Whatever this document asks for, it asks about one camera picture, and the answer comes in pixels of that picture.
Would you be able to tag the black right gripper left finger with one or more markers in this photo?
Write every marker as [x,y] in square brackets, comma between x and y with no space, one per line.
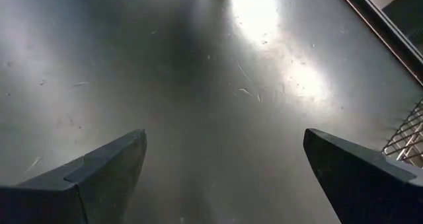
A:
[66,191]

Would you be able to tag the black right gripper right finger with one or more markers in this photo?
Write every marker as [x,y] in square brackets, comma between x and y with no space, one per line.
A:
[370,187]

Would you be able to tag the black table mat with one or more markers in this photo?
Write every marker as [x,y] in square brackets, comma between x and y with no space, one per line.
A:
[165,68]

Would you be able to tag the black mesh crate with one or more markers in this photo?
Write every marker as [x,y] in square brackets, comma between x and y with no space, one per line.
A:
[409,16]

